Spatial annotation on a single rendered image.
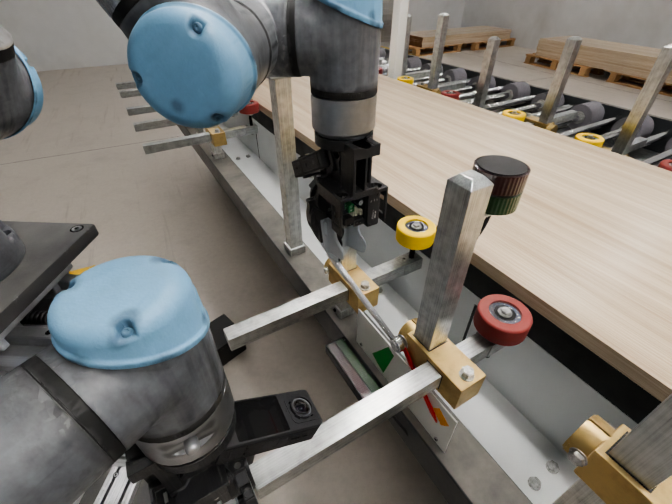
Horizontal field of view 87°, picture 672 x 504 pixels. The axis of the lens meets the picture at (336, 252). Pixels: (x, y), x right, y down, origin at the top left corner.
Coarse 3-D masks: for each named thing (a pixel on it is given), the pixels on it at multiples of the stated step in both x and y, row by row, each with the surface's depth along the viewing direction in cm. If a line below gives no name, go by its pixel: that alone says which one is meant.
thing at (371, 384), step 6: (336, 342) 75; (342, 342) 75; (342, 348) 74; (348, 348) 74; (348, 354) 73; (354, 354) 73; (354, 360) 72; (354, 366) 71; (360, 366) 71; (360, 372) 70; (366, 372) 70; (366, 378) 69; (372, 378) 69; (366, 384) 68; (372, 384) 68; (372, 390) 67
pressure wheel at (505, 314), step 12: (480, 300) 57; (492, 300) 57; (504, 300) 57; (516, 300) 57; (480, 312) 55; (492, 312) 55; (504, 312) 54; (516, 312) 55; (528, 312) 55; (480, 324) 55; (492, 324) 53; (504, 324) 53; (516, 324) 53; (528, 324) 53; (492, 336) 54; (504, 336) 52; (516, 336) 52
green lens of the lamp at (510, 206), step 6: (522, 192) 40; (492, 198) 40; (498, 198) 39; (504, 198) 39; (510, 198) 39; (516, 198) 40; (492, 204) 40; (498, 204) 40; (504, 204) 40; (510, 204) 40; (516, 204) 41; (486, 210) 41; (492, 210) 40; (498, 210) 40; (504, 210) 40; (510, 210) 41
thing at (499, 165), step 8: (480, 160) 41; (488, 160) 41; (496, 160) 41; (504, 160) 41; (512, 160) 41; (488, 168) 39; (496, 168) 39; (504, 168) 39; (512, 168) 39; (520, 168) 39; (512, 176) 38; (488, 216) 41; (480, 232) 46
